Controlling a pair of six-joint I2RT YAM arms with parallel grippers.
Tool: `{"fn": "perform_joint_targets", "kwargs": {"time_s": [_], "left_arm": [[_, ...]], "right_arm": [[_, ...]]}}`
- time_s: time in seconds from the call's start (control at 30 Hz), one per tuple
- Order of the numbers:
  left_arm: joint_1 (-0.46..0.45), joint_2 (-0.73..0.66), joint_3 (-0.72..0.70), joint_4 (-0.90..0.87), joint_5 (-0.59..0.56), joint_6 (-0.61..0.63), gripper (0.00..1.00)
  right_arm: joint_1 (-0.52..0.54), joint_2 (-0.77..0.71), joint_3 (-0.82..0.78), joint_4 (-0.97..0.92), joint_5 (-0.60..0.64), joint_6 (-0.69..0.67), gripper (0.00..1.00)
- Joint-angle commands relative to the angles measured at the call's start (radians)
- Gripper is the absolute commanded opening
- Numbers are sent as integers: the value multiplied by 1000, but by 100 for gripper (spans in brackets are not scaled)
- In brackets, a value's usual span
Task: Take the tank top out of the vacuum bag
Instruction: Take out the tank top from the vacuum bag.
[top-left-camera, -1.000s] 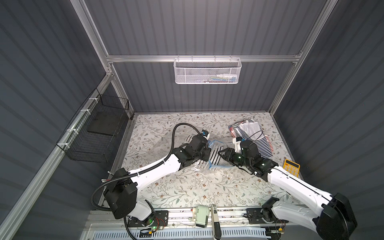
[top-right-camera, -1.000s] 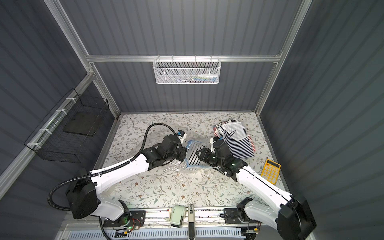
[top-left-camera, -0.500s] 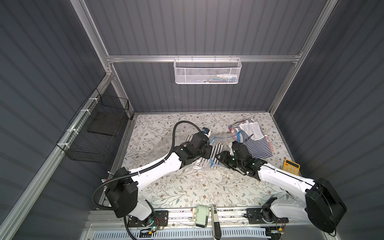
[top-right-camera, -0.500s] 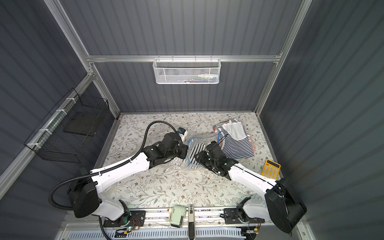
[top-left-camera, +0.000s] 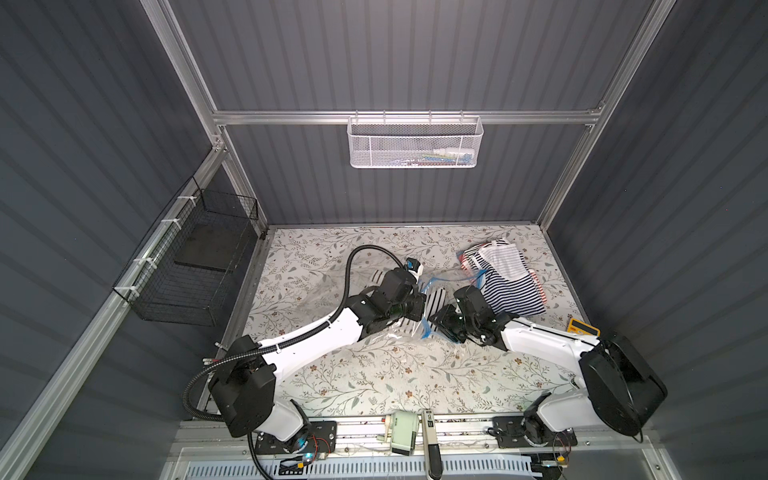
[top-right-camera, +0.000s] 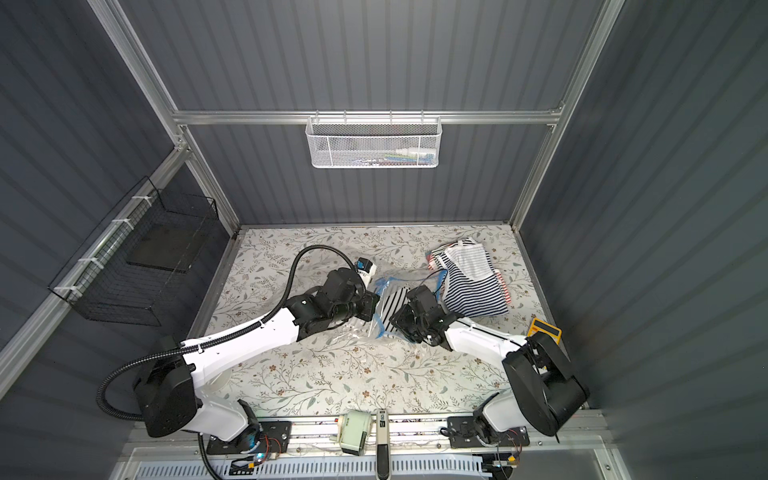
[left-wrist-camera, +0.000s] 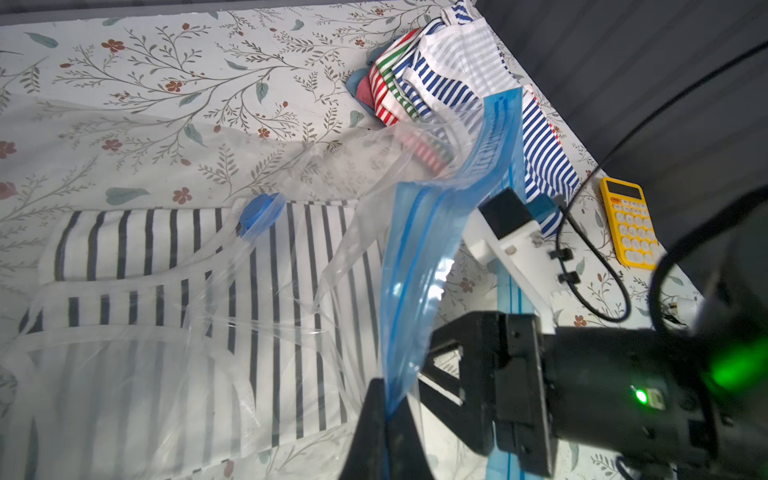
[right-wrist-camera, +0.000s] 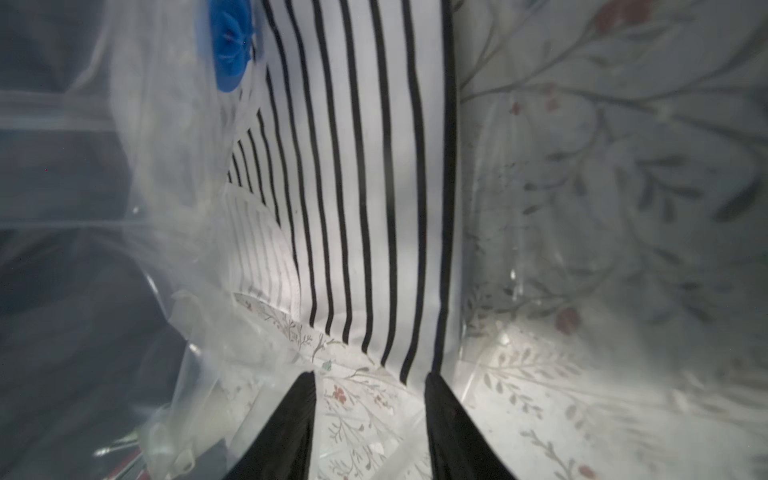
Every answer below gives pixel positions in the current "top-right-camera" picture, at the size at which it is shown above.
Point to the clear vacuum bag blue zipper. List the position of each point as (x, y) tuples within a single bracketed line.
[(306, 307)]

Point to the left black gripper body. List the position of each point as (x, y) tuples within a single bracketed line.
[(368, 304)]

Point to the yellow calculator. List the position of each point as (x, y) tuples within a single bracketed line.
[(540, 326)]

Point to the black handle on rail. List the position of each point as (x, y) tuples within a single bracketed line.
[(383, 452)]

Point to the white glue bottle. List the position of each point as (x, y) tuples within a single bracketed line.
[(418, 154)]

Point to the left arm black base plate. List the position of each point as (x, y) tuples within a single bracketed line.
[(271, 437)]

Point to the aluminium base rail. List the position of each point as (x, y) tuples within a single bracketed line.
[(583, 449)]

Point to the pale green box on rail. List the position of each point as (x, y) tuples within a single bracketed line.
[(353, 430)]

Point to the white wire wall basket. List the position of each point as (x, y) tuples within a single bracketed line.
[(355, 145)]

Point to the black wire wall basket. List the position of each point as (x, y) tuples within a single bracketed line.
[(133, 271)]

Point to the navy striped garment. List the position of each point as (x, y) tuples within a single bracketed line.
[(483, 309)]

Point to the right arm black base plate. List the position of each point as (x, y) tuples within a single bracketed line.
[(466, 432)]

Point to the black striped folded garment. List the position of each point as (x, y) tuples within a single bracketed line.
[(392, 297)]

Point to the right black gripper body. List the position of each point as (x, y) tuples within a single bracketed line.
[(407, 314)]

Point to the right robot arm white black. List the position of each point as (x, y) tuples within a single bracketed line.
[(544, 392)]

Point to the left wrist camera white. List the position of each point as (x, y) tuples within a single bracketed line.
[(366, 270)]

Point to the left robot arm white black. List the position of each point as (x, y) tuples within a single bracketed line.
[(174, 394)]

